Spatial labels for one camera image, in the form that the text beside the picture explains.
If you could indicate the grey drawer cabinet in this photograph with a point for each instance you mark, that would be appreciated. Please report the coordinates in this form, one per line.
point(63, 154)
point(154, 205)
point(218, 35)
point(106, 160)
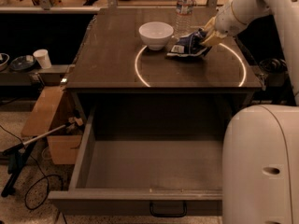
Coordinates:
point(116, 71)

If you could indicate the grey bowl at edge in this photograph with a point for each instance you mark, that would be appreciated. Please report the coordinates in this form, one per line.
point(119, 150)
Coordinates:
point(3, 61)

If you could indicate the white paper cup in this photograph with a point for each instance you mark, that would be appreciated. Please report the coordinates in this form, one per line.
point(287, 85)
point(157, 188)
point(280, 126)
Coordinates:
point(42, 57)

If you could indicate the black tripod stand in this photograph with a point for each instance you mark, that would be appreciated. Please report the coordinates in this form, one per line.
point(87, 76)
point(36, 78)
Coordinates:
point(18, 156)

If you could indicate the blue chip bag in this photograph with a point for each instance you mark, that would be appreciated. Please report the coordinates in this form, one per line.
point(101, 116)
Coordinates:
point(190, 45)

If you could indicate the clear plastic water bottle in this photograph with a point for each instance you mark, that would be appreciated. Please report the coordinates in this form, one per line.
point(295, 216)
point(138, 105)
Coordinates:
point(184, 9)

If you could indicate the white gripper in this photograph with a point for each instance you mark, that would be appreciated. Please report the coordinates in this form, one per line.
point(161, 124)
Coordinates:
point(226, 21)

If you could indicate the open grey top drawer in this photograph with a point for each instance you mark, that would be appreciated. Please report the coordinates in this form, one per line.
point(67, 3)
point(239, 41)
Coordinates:
point(124, 164)

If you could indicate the black drawer handle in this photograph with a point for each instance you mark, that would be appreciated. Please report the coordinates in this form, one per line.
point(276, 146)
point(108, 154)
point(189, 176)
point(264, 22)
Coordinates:
point(168, 210)

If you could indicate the low grey side shelf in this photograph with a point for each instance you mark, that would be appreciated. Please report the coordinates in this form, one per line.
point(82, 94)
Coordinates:
point(49, 77)

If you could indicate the dark bowl on shelf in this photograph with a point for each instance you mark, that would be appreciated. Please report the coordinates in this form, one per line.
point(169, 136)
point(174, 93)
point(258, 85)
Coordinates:
point(23, 63)

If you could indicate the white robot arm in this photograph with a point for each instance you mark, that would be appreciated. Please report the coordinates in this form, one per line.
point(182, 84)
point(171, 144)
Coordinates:
point(260, 158)

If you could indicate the white ceramic bowl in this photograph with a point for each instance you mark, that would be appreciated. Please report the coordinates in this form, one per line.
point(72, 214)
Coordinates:
point(156, 34)

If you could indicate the cardboard box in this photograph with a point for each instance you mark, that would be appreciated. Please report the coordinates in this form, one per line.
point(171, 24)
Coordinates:
point(53, 108)

